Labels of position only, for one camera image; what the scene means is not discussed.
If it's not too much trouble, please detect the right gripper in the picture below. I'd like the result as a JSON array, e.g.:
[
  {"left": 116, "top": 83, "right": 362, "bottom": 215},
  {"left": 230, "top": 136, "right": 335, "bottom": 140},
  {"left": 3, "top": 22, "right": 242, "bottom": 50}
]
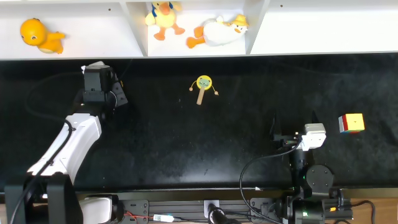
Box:
[{"left": 269, "top": 110, "right": 320, "bottom": 148}]

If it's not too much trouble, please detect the yellow rubber duck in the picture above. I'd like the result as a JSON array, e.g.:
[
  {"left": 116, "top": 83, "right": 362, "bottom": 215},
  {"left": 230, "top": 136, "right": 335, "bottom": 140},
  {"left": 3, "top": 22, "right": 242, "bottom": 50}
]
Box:
[{"left": 20, "top": 17, "right": 66, "bottom": 55}]

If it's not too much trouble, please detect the many-coloured puzzle cube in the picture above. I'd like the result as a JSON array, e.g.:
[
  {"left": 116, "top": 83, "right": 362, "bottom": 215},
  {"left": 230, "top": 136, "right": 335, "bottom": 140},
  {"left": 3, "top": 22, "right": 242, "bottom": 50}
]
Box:
[{"left": 338, "top": 113, "right": 366, "bottom": 134}]

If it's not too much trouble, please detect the white shelf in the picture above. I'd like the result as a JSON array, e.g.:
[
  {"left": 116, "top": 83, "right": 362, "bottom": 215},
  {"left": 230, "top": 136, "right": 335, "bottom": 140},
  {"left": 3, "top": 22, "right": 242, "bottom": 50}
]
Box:
[{"left": 0, "top": 0, "right": 398, "bottom": 60}]

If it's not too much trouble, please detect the yellow rattle drum toy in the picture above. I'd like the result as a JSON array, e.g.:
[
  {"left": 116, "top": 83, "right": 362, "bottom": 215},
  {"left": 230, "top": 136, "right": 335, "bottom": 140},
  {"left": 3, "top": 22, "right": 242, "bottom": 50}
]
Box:
[{"left": 188, "top": 75, "right": 220, "bottom": 106}]

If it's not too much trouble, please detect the white plush duck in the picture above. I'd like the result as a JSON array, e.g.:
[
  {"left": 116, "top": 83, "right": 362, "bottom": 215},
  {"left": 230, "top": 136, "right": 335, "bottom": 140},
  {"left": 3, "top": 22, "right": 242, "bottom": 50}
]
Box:
[{"left": 186, "top": 14, "right": 249, "bottom": 49}]

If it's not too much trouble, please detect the yellow plush duck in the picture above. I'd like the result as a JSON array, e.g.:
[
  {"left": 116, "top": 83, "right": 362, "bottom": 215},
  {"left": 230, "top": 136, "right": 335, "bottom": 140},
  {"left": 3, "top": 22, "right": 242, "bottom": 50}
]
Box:
[{"left": 145, "top": 1, "right": 186, "bottom": 41}]

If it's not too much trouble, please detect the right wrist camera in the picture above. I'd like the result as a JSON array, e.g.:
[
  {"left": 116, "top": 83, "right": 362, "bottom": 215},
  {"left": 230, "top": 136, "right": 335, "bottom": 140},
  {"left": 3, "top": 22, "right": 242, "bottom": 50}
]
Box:
[{"left": 300, "top": 123, "right": 327, "bottom": 152}]

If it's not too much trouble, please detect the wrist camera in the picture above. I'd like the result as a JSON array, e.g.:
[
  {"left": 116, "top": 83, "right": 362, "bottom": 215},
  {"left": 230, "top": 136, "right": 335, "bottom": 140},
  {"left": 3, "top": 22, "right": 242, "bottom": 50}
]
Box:
[
  {"left": 300, "top": 123, "right": 327, "bottom": 152},
  {"left": 80, "top": 61, "right": 108, "bottom": 73}
]

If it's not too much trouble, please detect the mounting rail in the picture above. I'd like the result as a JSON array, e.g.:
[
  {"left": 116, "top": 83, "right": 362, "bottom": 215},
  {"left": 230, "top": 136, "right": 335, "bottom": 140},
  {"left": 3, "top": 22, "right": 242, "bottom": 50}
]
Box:
[{"left": 111, "top": 198, "right": 376, "bottom": 224}]

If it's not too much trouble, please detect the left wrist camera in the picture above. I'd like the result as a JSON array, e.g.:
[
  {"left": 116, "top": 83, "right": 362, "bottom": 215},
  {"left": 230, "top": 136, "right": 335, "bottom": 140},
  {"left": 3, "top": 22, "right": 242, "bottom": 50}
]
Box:
[{"left": 80, "top": 61, "right": 108, "bottom": 73}]

